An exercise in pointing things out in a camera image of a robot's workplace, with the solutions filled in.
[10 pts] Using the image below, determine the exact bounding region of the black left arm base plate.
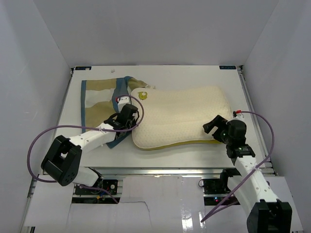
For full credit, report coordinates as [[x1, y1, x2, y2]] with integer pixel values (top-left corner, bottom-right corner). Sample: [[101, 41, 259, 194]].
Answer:
[[74, 179, 118, 195]]

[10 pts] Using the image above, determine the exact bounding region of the white pillow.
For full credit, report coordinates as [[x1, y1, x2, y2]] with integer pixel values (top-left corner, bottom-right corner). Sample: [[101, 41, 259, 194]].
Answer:
[[131, 86, 232, 150]]

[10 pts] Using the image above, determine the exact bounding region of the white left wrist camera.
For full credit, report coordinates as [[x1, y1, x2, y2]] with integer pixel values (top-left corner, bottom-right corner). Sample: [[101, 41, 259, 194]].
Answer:
[[116, 96, 131, 112]]

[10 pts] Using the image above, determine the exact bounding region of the blue beige white checked pillowcase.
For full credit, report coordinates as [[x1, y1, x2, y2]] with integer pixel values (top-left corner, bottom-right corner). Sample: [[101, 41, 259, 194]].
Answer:
[[80, 76, 156, 150]]

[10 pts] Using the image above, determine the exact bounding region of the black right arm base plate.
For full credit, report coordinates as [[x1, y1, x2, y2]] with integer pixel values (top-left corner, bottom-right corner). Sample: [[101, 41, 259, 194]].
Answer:
[[198, 178, 231, 198]]

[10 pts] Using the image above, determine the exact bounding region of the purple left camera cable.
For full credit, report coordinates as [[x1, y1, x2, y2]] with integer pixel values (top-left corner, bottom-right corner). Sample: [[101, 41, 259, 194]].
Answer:
[[26, 95, 146, 203]]

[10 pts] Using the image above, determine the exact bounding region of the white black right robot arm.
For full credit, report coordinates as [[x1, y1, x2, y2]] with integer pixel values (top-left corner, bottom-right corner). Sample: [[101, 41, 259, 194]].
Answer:
[[203, 110, 293, 233]]

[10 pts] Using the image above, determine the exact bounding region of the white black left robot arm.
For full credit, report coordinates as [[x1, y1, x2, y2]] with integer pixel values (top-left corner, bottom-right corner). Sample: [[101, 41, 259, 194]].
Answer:
[[41, 103, 139, 194]]

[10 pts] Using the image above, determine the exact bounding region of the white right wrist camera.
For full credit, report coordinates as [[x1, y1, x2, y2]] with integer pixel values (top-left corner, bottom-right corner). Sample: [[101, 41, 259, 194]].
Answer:
[[232, 110, 245, 122]]

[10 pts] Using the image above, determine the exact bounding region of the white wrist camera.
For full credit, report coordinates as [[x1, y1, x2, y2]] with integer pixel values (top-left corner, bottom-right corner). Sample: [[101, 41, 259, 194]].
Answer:
[[116, 96, 131, 112], [232, 110, 245, 122]]

